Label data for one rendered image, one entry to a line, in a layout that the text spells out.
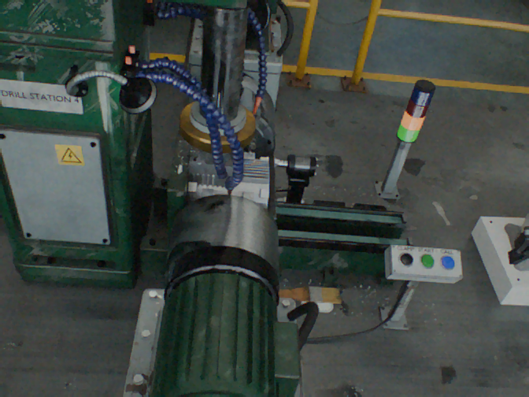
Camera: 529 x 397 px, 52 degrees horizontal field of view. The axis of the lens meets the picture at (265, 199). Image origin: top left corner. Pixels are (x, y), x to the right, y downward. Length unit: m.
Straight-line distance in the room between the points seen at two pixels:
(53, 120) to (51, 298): 0.54
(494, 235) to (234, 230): 0.91
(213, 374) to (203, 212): 0.53
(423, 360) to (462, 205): 0.65
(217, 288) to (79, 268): 0.70
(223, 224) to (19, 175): 0.44
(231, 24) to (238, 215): 0.39
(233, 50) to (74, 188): 0.45
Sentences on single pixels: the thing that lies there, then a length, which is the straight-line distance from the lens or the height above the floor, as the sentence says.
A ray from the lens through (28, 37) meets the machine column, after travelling 1.05.
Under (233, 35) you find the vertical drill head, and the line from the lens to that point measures 1.13.
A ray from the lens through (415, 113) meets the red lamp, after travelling 1.67.
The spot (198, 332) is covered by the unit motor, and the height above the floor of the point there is 1.35.
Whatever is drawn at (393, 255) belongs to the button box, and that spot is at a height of 1.07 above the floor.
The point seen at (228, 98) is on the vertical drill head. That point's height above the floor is 1.33.
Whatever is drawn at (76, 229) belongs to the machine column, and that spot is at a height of 1.03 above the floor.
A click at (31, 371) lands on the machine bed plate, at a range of 1.40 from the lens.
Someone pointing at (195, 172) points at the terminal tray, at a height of 1.11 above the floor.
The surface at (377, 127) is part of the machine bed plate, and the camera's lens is 2.17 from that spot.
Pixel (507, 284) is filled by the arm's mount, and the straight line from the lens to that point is 1.68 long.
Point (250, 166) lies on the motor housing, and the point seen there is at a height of 1.11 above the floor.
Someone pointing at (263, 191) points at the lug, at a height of 1.09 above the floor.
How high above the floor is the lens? 2.00
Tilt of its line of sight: 43 degrees down
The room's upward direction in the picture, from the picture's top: 10 degrees clockwise
